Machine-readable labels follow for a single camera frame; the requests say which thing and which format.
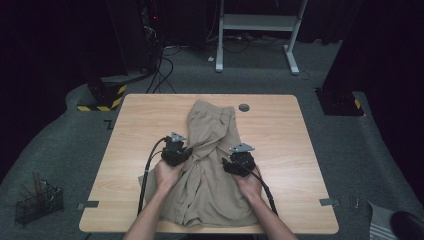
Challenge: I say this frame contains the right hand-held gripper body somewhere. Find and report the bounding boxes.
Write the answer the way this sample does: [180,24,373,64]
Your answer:
[229,142,257,178]

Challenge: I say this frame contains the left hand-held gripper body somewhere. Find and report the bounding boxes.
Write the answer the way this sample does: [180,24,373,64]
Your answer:
[160,131,187,168]

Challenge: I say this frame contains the khaki shorts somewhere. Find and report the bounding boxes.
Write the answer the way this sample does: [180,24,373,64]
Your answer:
[138,99,261,228]

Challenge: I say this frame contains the person's right hand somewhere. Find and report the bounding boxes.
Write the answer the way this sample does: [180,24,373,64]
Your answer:
[233,166,264,201]

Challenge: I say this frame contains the person's left hand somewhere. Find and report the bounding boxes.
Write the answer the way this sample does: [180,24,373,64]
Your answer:
[153,160,184,195]

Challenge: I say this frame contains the black yellow striped stand base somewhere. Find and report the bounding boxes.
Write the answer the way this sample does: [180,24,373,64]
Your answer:
[76,74,129,113]

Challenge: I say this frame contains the grey tape strip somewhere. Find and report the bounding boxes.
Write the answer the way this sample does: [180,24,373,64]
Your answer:
[318,197,341,207]
[77,200,100,211]

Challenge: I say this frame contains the dark equipment rack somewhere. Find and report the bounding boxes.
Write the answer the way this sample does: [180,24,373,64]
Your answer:
[106,0,163,75]

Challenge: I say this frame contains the grey striped cloth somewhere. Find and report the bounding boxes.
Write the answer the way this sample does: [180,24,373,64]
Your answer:
[367,201,401,240]

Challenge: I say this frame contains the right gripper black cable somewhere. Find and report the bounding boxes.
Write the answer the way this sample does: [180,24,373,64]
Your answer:
[229,154,280,216]

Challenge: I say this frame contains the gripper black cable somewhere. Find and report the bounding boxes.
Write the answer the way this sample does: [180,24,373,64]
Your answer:
[136,136,170,216]
[229,154,280,216]

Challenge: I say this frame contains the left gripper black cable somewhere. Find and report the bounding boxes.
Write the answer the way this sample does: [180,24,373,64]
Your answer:
[136,136,170,216]

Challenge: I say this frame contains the black floor cables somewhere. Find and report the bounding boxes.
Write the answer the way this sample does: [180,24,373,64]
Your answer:
[145,44,183,95]

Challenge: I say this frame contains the white metal desk frame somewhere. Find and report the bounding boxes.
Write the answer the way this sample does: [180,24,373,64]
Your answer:
[214,0,309,76]

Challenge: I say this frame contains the black wire basket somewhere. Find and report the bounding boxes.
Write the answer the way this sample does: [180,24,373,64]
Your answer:
[14,179,65,228]

